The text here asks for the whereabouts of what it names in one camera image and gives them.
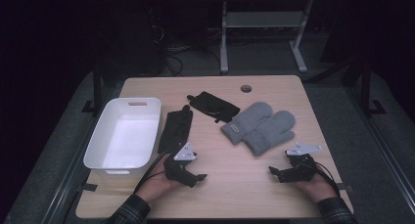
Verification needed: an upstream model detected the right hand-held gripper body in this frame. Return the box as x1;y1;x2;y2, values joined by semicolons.
277;142;323;183

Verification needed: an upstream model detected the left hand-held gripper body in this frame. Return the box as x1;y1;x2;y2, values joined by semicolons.
162;142;199;189

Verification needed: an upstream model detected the white plastic bin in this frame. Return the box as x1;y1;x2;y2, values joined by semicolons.
82;97;162;180

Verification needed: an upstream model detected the person's left hand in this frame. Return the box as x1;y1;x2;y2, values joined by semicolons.
135;154;182;204

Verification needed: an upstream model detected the person's right hand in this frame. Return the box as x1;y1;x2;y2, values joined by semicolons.
289;173;341;203

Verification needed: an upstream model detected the black glove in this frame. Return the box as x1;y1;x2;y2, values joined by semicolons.
158;104;194;156
186;91;242;124

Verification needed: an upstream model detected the black tape strip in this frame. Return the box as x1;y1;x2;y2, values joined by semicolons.
336;182;355;194
80;182;98;193

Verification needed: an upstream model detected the black metal stand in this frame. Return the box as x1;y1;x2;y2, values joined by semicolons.
359;59;388;117
81;59;104;114

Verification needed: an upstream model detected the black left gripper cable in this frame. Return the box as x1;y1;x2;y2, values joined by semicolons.
131;148;174;196

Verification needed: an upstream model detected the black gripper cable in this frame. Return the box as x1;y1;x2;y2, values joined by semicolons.
131;148;174;196
307;161;342;198

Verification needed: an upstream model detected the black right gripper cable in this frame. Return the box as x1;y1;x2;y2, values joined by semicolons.
307;161;342;198

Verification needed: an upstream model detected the aluminium floor rail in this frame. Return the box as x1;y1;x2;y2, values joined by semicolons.
41;119;99;224
346;86;415;215

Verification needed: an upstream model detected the bundle of floor cables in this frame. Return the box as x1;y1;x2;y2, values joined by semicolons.
159;44;223;77

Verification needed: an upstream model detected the white metal desk frame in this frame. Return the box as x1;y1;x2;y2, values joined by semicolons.
218;0;314;74

